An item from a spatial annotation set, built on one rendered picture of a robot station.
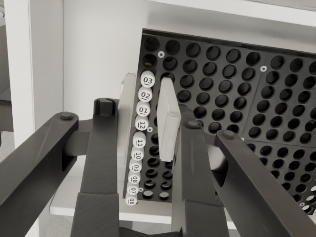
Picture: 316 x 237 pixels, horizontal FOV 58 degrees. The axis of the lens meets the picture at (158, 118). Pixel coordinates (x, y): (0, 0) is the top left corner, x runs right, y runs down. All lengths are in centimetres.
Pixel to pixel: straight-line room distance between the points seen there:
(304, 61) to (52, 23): 23
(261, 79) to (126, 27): 15
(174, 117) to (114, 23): 18
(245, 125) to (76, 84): 19
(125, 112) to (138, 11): 18
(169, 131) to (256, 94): 14
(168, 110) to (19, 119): 14
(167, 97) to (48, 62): 14
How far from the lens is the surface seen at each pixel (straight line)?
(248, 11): 27
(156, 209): 36
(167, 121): 15
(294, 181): 35
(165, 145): 16
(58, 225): 171
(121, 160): 36
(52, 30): 29
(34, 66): 25
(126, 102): 16
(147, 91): 25
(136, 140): 27
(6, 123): 29
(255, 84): 28
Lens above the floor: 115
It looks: 65 degrees down
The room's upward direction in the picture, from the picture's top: 175 degrees clockwise
